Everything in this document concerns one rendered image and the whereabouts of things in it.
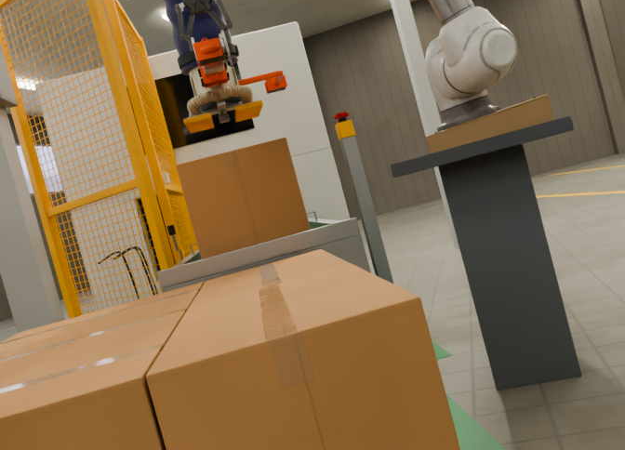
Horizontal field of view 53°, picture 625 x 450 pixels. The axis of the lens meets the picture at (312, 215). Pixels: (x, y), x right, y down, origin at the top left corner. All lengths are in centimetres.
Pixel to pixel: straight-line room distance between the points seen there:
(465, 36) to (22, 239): 203
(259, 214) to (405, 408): 139
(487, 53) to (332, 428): 114
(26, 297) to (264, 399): 218
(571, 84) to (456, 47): 1138
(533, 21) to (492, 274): 1146
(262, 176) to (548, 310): 104
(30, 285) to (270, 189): 124
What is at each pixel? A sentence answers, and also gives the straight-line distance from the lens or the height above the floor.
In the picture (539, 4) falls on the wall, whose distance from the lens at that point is 1333.
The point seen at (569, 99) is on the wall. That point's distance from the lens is 1313.
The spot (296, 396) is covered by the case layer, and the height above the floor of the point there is 46.
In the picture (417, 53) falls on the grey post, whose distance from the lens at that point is 529.
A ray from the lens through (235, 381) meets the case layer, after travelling 89.
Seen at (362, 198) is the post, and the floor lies 65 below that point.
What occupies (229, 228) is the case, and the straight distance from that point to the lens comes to 221.
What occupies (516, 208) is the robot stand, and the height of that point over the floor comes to 53.
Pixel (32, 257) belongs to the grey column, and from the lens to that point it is 296.
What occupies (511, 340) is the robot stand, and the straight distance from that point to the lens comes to 201.
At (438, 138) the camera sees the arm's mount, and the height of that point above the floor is 79.
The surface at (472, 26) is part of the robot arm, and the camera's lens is 180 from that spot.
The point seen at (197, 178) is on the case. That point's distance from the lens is 222.
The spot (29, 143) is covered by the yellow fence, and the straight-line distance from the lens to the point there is 356.
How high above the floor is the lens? 72
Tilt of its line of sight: 2 degrees down
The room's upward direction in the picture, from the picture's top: 15 degrees counter-clockwise
